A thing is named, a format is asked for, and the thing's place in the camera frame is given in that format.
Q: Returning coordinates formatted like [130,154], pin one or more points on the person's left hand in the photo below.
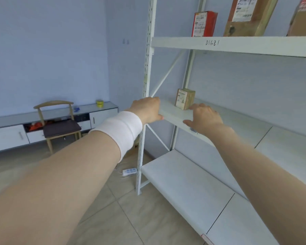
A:
[148,109]

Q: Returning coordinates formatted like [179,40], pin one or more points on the white wristband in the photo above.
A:
[122,130]

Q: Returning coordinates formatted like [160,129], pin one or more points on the small blue object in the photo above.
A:
[76,109]

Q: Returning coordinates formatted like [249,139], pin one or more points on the person's right hand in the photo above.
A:
[209,122]

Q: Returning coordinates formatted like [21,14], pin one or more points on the wooden chair dark seat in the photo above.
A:
[61,128]

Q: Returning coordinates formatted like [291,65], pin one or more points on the red-bordered label sticker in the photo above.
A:
[207,239]

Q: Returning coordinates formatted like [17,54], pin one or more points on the white grey low cabinet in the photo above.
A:
[7,137]

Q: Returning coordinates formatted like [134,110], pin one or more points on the person's right forearm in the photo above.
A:
[270,181]

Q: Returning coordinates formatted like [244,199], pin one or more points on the brown taped box marked 2-1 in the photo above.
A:
[260,25]

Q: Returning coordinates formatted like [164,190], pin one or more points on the yellow tape roll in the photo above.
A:
[100,104]

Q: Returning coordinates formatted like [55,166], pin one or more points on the white metal shelf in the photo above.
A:
[244,44]

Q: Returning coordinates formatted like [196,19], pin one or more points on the barcode sticker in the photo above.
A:
[193,130]

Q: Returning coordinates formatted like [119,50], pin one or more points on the person's left forearm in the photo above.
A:
[53,188]

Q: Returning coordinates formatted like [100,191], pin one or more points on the red parcel box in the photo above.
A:
[211,22]

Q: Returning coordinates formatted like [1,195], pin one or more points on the small yellow-taped box marked 2-2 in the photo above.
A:
[190,99]

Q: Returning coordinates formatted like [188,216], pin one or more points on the large cardboard box red tape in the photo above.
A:
[303,22]

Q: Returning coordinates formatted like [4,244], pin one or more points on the white power strip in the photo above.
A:
[130,171]

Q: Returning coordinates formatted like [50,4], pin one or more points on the orange cloth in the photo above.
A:
[35,127]

